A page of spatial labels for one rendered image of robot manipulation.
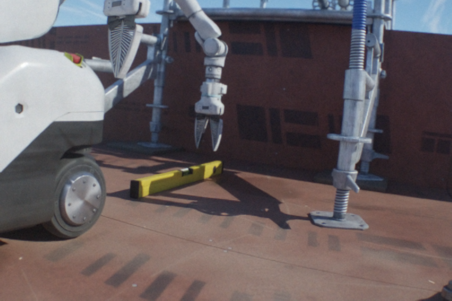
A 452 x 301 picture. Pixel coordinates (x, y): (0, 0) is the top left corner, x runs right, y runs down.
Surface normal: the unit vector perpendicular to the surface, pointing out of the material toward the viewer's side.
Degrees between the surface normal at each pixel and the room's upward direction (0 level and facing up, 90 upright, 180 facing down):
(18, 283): 0
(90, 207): 90
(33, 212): 92
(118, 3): 88
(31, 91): 90
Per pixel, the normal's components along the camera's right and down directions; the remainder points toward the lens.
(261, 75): -0.42, 0.03
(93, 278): 0.09, -0.99
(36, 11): 0.86, 0.11
